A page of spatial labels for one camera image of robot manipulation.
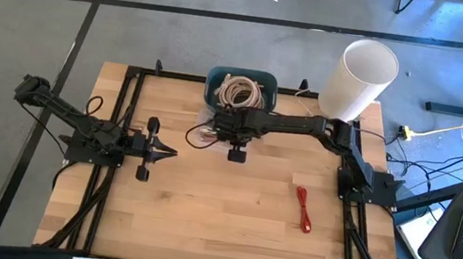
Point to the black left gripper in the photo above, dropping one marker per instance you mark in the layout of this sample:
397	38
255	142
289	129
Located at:
147	148

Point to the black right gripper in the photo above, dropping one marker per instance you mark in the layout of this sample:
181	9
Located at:
238	123

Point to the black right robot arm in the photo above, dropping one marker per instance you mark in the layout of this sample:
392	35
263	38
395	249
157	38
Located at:
294	124

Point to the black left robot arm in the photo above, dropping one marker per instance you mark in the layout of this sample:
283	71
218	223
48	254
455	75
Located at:
94	130

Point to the teal plastic bin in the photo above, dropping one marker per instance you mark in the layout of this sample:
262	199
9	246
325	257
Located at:
211	87

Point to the white cylindrical table lamp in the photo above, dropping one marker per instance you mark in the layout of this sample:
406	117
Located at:
356	83

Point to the white flat box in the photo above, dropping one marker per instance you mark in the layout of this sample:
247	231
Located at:
415	234

